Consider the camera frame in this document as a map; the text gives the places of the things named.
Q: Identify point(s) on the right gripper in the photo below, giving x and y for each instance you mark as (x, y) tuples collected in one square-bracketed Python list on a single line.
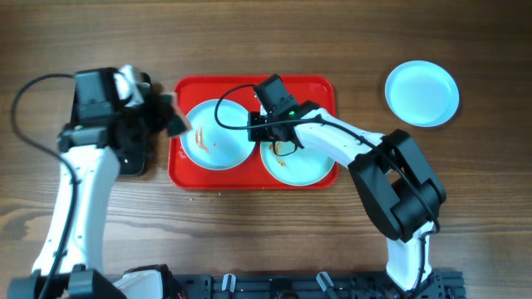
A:
[(258, 127)]

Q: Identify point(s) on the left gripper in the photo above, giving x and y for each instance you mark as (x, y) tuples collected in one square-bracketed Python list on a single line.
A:
[(155, 111)]

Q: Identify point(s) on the white plate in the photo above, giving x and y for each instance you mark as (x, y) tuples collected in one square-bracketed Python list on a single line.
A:
[(294, 166), (211, 146), (422, 94)]

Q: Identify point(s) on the green brown sponge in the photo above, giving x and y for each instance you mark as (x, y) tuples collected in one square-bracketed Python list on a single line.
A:
[(177, 122)]

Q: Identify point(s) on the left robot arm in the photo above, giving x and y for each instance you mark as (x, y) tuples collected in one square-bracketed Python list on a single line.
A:
[(70, 263)]

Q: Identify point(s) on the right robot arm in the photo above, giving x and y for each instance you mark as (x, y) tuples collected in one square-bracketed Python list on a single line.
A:
[(399, 190)]

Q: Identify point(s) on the black metal tray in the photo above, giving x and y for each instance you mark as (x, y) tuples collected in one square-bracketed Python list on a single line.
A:
[(93, 114)]

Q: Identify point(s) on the red plastic tray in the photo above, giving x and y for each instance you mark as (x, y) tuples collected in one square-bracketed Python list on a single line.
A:
[(251, 174)]

